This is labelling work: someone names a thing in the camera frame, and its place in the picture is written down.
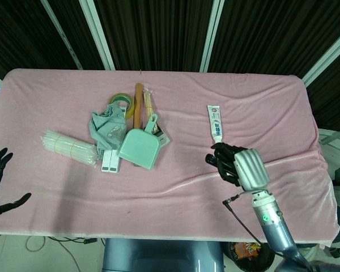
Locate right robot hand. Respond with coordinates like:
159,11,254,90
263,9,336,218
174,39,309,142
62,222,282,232
205,142,271,191

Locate white toothpaste tube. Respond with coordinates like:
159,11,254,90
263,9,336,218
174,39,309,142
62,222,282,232
206,104,225,144

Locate pink fleece table cloth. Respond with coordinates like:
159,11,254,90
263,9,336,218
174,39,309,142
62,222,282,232
0,67,340,248

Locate bundle of white straws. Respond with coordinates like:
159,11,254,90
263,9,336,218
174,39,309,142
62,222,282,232
39,129,99,170

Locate black trash bin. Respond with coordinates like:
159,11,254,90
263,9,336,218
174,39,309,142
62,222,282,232
229,241,276,272

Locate green plastic dustpan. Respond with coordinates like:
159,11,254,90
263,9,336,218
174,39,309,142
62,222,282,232
116,113,161,171

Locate white rectangular box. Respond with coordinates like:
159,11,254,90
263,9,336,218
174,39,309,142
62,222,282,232
100,103,133,173

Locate crumpled green cloth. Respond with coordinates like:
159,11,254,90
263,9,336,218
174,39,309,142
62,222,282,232
88,103,127,155

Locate pack of bamboo skewers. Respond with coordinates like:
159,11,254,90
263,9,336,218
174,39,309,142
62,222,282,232
143,88,157,120

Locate clear plastic bag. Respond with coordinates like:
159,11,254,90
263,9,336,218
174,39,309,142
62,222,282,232
107,125,126,144

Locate wooden rolling pin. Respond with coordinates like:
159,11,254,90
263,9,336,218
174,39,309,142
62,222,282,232
133,82,144,130

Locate green yellow tape roll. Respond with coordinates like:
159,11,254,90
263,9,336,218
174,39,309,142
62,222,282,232
109,91,138,118

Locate black pleated curtain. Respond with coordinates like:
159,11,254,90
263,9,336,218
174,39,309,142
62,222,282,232
0,0,340,131

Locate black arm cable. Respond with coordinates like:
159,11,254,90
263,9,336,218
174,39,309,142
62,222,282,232
222,192,313,270

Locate black floor cables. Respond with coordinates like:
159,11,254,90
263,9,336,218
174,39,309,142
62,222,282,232
0,232,103,272

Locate white frame post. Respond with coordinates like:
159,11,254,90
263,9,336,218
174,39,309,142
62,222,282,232
301,27,340,87
78,0,116,71
199,0,225,73
40,0,83,70

